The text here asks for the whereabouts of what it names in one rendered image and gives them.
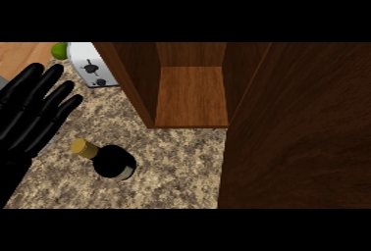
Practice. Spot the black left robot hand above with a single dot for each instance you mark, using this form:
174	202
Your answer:
29	108

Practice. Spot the dark wine bottle gold cap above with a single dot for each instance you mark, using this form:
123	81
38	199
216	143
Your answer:
113	160

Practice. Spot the brown wooden cabinet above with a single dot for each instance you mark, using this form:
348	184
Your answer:
191	94

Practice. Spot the dark brown cabinet door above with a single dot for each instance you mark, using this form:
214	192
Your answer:
299	130

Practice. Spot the white toaster with black knobs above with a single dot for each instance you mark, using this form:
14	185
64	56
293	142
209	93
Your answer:
92	67

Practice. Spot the green lime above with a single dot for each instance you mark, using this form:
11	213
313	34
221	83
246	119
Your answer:
60	50

